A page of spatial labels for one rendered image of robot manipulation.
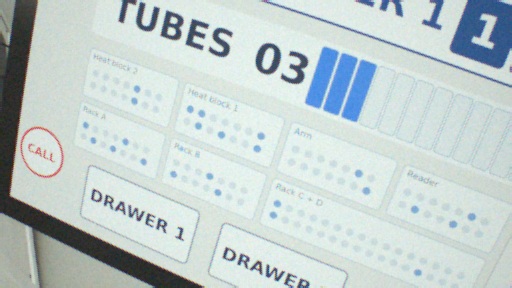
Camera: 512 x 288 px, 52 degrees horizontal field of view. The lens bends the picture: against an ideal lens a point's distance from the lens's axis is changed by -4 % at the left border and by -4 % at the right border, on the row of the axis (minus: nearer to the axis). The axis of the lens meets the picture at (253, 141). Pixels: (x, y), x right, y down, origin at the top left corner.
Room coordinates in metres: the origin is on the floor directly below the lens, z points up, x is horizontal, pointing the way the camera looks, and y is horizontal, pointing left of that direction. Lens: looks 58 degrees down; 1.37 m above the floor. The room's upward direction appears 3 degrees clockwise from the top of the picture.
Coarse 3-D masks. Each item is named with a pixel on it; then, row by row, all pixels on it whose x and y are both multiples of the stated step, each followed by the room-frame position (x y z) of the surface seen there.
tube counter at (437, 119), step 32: (288, 32) 0.23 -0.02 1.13; (256, 64) 0.22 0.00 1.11; (288, 64) 0.22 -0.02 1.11; (320, 64) 0.22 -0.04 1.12; (352, 64) 0.21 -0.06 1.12; (384, 64) 0.21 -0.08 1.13; (288, 96) 0.20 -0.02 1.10; (320, 96) 0.20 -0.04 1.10; (352, 96) 0.20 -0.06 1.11; (384, 96) 0.20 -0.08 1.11; (416, 96) 0.19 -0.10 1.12; (448, 96) 0.19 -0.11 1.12; (480, 96) 0.19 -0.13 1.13; (384, 128) 0.18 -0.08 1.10; (416, 128) 0.18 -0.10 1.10; (448, 128) 0.18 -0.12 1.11; (480, 128) 0.18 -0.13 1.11; (448, 160) 0.16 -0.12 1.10; (480, 160) 0.16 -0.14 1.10
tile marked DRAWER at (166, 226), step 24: (96, 168) 0.19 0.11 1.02; (96, 192) 0.18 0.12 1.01; (120, 192) 0.17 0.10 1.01; (144, 192) 0.17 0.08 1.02; (96, 216) 0.16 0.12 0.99; (120, 216) 0.16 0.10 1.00; (144, 216) 0.16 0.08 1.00; (168, 216) 0.16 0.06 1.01; (192, 216) 0.16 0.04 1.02; (144, 240) 0.15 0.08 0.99; (168, 240) 0.14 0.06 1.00; (192, 240) 0.14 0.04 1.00
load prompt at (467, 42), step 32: (256, 0) 0.25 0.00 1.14; (288, 0) 0.24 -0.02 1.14; (320, 0) 0.24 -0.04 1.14; (352, 0) 0.24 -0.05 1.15; (384, 0) 0.24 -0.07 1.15; (416, 0) 0.23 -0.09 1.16; (448, 0) 0.23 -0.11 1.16; (480, 0) 0.23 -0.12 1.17; (352, 32) 0.23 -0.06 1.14; (384, 32) 0.22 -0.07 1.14; (416, 32) 0.22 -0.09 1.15; (448, 32) 0.22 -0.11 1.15; (480, 32) 0.21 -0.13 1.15; (448, 64) 0.20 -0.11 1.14; (480, 64) 0.20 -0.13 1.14
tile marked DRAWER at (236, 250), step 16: (224, 224) 0.15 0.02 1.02; (224, 240) 0.14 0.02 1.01; (240, 240) 0.14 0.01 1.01; (256, 240) 0.14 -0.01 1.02; (272, 240) 0.14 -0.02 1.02; (224, 256) 0.13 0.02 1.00; (240, 256) 0.13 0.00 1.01; (256, 256) 0.13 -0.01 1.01; (272, 256) 0.13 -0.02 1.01; (288, 256) 0.13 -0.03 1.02; (304, 256) 0.13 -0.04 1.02; (208, 272) 0.12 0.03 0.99; (224, 272) 0.12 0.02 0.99; (240, 272) 0.12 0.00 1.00; (256, 272) 0.12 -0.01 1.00; (272, 272) 0.12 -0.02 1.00; (288, 272) 0.12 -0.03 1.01; (304, 272) 0.12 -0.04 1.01; (320, 272) 0.12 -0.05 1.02; (336, 272) 0.12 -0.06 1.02
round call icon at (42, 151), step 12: (24, 120) 0.22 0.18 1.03; (24, 132) 0.21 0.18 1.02; (36, 132) 0.21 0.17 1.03; (48, 132) 0.21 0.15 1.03; (24, 144) 0.21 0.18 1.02; (36, 144) 0.21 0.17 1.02; (48, 144) 0.21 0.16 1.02; (60, 144) 0.20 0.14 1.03; (24, 156) 0.20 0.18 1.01; (36, 156) 0.20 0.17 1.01; (48, 156) 0.20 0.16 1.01; (60, 156) 0.20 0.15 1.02; (24, 168) 0.19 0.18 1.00; (36, 168) 0.19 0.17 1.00; (48, 168) 0.19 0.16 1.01; (60, 168) 0.19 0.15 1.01; (48, 180) 0.19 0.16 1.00; (60, 180) 0.18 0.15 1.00
